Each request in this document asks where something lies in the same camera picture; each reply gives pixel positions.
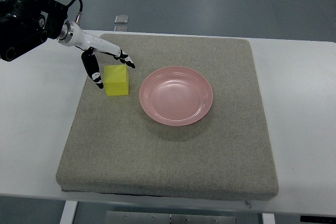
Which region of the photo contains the white table leg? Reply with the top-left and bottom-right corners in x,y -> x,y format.
59,200 -> 78,224

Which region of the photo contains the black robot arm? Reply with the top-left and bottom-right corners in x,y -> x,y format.
1,0 -> 69,61

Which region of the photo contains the metal table base plate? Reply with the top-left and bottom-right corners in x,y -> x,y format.
105,211 -> 237,224

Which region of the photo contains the clear plastic floor socket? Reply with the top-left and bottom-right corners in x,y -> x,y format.
114,15 -> 129,24

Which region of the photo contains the pink plate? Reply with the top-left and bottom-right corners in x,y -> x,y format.
139,66 -> 213,126

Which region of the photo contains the grey fabric mat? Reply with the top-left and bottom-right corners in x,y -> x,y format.
56,34 -> 278,200

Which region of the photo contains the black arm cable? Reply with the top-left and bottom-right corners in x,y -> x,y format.
65,0 -> 83,24

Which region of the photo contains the yellow foam block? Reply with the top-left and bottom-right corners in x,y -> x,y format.
103,65 -> 129,96

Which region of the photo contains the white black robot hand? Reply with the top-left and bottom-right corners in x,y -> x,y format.
57,20 -> 135,89

